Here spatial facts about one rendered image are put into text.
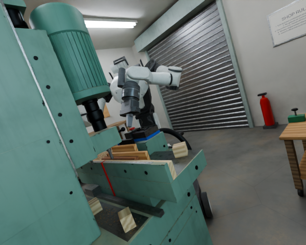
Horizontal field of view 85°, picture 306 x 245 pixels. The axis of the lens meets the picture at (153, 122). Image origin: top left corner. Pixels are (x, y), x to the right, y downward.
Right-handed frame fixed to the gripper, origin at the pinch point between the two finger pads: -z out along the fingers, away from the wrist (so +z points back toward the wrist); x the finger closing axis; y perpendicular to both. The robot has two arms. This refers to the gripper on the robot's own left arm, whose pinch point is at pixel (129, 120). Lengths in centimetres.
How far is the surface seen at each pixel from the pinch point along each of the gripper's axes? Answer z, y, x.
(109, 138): -10.8, 13.8, -6.2
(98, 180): -26.9, 9.4, 6.8
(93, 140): -12.1, 19.7, -6.2
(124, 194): -30.9, 7.2, -8.9
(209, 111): 97, -291, 96
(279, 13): 190, -213, -53
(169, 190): -26.6, 9.7, -32.0
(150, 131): -5.2, -5.4, -9.2
